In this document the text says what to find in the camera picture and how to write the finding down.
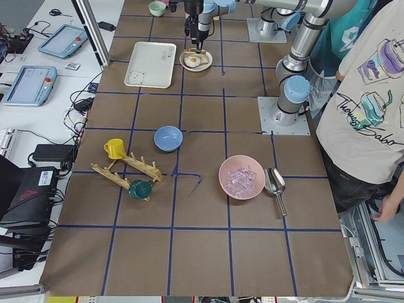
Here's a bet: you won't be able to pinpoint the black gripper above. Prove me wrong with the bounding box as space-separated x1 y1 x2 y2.
184 17 205 53

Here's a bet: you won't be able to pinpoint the cream round plate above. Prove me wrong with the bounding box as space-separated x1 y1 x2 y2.
179 49 213 72

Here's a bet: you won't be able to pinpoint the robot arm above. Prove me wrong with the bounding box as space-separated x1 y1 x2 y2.
245 0 356 126
184 1 237 54

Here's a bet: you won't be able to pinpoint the bread slice under egg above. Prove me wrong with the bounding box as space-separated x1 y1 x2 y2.
183 52 209 66

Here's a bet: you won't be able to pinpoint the fried egg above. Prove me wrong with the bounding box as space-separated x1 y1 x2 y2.
184 55 202 68

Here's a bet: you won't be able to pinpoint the cream bear tray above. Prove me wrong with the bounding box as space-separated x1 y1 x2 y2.
124 42 177 89

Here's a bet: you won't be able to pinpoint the green bowl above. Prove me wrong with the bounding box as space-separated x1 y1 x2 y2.
148 1 166 17

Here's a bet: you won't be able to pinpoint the black power adapter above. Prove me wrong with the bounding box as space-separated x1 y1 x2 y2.
98 21 116 32

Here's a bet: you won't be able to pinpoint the blue bowl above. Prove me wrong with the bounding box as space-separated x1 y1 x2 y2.
154 126 183 152

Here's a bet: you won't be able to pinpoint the yellow cup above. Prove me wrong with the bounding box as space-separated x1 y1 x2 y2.
104 138 126 160

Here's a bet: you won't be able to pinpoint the far teach pendant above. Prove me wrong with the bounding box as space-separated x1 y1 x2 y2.
38 24 88 59

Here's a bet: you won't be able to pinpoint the teach pendant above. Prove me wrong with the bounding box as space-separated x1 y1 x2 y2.
4 66 57 107
38 24 88 59

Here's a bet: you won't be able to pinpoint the wooden cup rack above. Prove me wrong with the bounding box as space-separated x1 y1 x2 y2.
90 151 164 202

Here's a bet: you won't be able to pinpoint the person in teal hoodie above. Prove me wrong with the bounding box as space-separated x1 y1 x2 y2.
305 0 389 117

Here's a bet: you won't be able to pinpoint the pink bowl with ice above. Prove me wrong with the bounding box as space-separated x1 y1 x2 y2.
218 155 265 200

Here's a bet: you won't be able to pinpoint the scissors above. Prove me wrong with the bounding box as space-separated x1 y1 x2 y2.
49 9 72 17

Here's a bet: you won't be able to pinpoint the metal scoop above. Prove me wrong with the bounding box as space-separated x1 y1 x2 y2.
264 168 287 217

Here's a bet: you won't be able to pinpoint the dark green cup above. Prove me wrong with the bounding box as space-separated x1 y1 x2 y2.
128 180 153 201

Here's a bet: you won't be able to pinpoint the near teach pendant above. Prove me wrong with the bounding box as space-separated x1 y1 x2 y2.
4 66 57 107

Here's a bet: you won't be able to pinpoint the person in beige shirt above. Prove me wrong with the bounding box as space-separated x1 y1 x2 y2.
316 1 403 214

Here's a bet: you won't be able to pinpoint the large black power brick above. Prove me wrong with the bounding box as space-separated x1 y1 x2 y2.
32 144 73 163

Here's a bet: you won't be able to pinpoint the black laptop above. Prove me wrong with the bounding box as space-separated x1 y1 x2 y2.
1 156 59 271

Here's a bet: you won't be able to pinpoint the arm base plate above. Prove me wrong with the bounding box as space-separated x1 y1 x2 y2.
247 18 287 44
258 97 311 136

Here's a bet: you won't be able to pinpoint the aluminium frame post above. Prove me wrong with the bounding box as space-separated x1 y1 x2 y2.
71 0 110 68

